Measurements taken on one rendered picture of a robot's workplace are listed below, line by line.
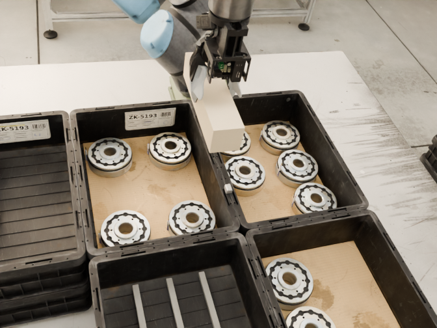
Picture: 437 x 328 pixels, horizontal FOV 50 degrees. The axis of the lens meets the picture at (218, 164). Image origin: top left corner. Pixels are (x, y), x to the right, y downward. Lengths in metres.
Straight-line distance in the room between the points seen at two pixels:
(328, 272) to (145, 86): 0.86
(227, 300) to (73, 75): 0.95
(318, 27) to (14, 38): 1.97
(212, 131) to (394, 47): 2.78
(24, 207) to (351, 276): 0.72
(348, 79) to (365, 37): 1.75
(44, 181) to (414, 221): 0.98
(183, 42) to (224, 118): 0.46
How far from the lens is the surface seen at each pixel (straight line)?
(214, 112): 0.90
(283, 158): 1.20
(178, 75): 1.37
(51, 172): 1.16
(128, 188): 1.11
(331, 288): 1.05
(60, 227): 1.06
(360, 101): 1.73
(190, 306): 0.97
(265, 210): 1.11
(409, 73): 3.35
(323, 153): 1.19
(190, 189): 1.12
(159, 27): 1.31
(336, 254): 1.10
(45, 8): 2.98
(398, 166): 1.55
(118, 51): 2.93
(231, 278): 1.01
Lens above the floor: 1.70
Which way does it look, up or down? 48 degrees down
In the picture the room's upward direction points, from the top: 11 degrees clockwise
